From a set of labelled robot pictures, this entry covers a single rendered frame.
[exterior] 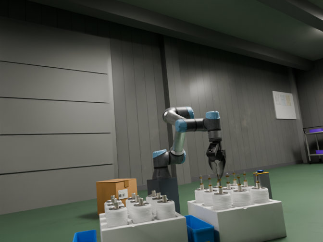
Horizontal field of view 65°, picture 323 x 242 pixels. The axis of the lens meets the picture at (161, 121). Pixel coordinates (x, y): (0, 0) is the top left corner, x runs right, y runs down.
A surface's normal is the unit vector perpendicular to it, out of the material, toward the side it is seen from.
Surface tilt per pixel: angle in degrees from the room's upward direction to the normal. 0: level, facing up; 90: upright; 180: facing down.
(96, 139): 90
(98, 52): 90
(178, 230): 90
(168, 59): 90
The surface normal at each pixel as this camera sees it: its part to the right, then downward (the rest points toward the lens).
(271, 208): 0.28, -0.16
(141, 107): 0.57, -0.17
